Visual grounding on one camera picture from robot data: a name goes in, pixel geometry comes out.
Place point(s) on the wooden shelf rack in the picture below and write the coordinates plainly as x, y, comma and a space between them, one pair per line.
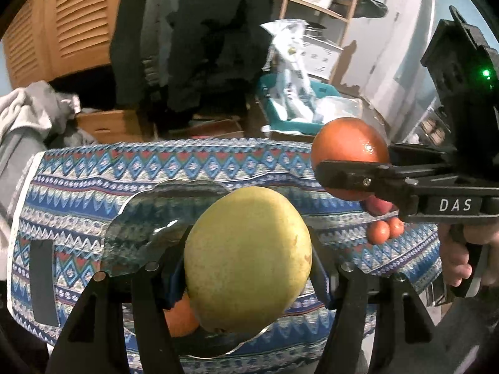
343, 11

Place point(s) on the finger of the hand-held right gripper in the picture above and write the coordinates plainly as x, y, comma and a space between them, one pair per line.
351, 175
421, 154

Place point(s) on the small tangerine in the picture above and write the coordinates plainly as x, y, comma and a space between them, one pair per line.
396, 228
378, 233

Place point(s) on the dark glass bowl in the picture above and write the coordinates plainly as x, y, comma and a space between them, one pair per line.
136, 210

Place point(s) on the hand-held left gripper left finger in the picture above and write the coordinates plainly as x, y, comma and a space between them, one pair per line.
171, 276

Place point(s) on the shoe rack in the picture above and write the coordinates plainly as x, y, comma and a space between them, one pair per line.
427, 124

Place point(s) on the blue patterned tablecloth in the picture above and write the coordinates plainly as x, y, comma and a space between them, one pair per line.
97, 171

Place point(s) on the red apple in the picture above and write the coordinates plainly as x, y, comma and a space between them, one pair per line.
380, 207

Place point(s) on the olive hanging jacket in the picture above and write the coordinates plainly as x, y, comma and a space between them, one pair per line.
372, 2

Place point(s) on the white patterned box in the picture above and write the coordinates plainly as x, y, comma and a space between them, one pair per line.
323, 56

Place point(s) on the steel pot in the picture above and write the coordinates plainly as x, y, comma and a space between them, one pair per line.
314, 30

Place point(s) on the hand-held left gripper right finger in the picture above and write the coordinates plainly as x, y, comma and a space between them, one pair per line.
321, 284

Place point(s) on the person's right hand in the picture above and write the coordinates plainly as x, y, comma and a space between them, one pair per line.
454, 257

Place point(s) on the red cardboard box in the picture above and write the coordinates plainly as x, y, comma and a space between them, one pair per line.
218, 128

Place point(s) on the pile of clothes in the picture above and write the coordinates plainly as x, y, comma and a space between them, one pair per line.
19, 113

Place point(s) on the grey clothes pile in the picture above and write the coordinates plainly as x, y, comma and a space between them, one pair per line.
39, 140

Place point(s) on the clear plastic bag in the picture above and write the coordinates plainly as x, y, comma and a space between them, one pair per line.
339, 107

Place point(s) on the teal plastic basket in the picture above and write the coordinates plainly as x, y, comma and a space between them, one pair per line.
273, 117

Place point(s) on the wooden drawer box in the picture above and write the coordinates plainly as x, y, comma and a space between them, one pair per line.
113, 126

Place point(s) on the orange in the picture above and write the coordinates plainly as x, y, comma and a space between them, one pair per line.
181, 315
347, 144

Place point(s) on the black hooded coat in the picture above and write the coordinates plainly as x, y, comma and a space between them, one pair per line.
218, 35

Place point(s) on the white rice bag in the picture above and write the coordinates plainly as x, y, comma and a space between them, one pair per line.
288, 70

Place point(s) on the grey jacket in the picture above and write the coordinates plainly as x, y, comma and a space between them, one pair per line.
160, 23

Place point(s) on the wooden louvered wardrobe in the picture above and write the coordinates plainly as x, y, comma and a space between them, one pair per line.
58, 19

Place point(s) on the yellow-green pear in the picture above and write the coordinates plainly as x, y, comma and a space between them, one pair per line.
249, 261

